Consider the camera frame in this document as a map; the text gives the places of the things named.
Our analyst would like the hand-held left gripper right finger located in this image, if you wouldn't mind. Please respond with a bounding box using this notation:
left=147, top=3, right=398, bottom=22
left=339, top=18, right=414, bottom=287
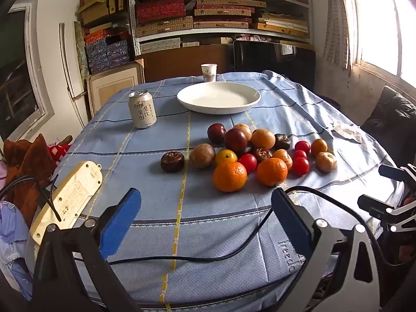
left=271, top=188, right=381, bottom=312

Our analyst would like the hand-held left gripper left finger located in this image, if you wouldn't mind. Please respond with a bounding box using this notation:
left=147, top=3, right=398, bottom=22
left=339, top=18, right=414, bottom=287
left=32, top=188, right=142, bottom=312

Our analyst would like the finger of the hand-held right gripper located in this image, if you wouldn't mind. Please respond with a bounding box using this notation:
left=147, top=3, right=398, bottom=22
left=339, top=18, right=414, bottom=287
left=357, top=194, right=416, bottom=233
left=378, top=164, right=416, bottom=184

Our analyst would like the large orange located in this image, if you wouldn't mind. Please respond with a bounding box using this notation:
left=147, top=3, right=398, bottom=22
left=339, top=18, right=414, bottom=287
left=213, top=161, right=248, bottom=192
left=257, top=157, right=289, bottom=187

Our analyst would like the tan round fruit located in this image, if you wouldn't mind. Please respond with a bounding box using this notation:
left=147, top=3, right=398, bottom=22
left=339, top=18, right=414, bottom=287
left=315, top=151, right=338, bottom=173

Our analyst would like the small speckled orange fruit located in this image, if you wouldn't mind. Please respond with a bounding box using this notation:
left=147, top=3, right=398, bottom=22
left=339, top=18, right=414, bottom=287
left=272, top=149, right=294, bottom=170

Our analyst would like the small orange tangerine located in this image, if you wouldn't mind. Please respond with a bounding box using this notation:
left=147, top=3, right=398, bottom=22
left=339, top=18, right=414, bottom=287
left=311, top=138, right=328, bottom=156

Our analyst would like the large yellow-orange fruit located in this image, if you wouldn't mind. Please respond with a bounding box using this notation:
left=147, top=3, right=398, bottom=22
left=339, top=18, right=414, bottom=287
left=250, top=129, right=276, bottom=150

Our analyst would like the small yellow tangerine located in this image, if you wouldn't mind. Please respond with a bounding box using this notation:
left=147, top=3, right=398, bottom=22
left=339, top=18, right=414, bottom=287
left=215, top=149, right=238, bottom=166

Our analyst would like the dark red plum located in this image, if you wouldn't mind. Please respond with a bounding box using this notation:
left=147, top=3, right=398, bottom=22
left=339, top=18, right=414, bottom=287
left=224, top=128, right=248, bottom=153
left=207, top=123, right=227, bottom=144

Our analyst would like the brown passion fruit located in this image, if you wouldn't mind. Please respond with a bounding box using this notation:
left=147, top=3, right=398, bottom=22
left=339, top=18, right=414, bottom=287
left=189, top=143, right=216, bottom=169

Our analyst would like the speckled orange passion fruit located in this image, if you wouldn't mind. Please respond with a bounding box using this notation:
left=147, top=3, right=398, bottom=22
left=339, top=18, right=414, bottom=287
left=233, top=123, right=253, bottom=140

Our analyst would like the white oval plate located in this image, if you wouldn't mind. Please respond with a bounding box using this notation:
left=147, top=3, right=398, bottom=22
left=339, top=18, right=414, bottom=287
left=176, top=82, right=261, bottom=115

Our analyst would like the blue checked tablecloth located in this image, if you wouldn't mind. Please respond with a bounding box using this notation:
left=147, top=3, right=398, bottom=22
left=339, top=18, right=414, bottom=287
left=26, top=70, right=407, bottom=312

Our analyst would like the black leather cushion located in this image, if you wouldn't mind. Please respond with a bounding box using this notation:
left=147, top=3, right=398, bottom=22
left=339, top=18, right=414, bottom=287
left=361, top=86, right=416, bottom=166

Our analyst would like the crumpled white wrapper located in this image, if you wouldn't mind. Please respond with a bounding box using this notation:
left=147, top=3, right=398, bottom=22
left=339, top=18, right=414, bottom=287
left=331, top=121, right=363, bottom=144

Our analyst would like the cream power strip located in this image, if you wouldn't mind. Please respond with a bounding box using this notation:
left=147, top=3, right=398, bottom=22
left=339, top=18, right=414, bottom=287
left=29, top=161, right=103, bottom=244

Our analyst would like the red checked cloth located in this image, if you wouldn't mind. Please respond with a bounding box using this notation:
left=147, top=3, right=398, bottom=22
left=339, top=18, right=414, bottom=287
left=47, top=143, right=70, bottom=161

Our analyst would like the white beverage can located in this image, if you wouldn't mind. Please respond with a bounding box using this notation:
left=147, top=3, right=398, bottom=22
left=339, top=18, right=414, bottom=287
left=128, top=90, right=157, bottom=129

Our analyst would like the brown cloth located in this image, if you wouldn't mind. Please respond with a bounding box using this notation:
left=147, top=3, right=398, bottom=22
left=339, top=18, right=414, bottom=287
left=3, top=133, right=56, bottom=222

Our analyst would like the light blue cloth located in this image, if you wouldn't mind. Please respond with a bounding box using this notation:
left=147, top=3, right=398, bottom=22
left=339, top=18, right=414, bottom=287
left=0, top=201, right=33, bottom=300

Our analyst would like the bright window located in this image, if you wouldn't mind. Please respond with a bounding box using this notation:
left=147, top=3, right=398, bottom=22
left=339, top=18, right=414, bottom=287
left=349, top=0, right=416, bottom=92

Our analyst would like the patterned curtain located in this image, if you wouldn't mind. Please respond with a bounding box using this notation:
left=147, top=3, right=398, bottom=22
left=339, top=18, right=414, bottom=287
left=323, top=0, right=355, bottom=70

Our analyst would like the long white board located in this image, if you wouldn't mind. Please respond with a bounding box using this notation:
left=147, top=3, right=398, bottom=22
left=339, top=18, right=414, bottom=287
left=59, top=23, right=86, bottom=131

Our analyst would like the black monitor screen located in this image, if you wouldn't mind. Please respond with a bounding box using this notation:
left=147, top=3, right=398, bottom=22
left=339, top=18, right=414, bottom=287
left=233, top=40, right=316, bottom=87

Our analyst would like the blue patterned box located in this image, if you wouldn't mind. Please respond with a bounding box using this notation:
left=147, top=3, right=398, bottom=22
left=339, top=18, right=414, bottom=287
left=85, top=37, right=109, bottom=75
left=106, top=36, right=131, bottom=69

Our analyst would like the white paper cup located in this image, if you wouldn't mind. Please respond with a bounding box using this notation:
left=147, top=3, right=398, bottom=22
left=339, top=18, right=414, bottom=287
left=201, top=64, right=217, bottom=83

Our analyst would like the brown wooden board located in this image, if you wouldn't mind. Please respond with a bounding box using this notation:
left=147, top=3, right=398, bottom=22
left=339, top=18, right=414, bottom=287
left=135, top=44, right=235, bottom=83

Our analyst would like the green patterned panel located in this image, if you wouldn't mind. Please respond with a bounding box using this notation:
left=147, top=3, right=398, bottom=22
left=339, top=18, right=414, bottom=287
left=74, top=21, right=90, bottom=75

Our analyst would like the white framed dark window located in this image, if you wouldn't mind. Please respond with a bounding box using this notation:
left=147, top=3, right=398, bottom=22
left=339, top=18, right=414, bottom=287
left=0, top=0, right=54, bottom=140

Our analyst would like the orange patterned box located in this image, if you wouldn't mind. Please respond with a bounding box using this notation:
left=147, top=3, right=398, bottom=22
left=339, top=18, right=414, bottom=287
left=84, top=30, right=113, bottom=44

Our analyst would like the stack of woven yellow boxes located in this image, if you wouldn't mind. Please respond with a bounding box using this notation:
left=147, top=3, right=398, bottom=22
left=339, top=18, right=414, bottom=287
left=78, top=0, right=131, bottom=27

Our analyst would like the stack of flat patterned boxes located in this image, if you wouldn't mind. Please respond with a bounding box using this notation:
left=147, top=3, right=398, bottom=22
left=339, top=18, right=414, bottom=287
left=133, top=0, right=311, bottom=48

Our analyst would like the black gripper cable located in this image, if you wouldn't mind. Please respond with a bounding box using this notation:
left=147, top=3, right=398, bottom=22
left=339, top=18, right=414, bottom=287
left=106, top=186, right=404, bottom=267

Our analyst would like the black power cord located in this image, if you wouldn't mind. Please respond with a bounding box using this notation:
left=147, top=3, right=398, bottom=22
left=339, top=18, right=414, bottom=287
left=0, top=175, right=63, bottom=222

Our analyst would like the wooden picture frame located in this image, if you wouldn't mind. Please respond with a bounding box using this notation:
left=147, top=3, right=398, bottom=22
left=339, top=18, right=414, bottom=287
left=86, top=59, right=145, bottom=118

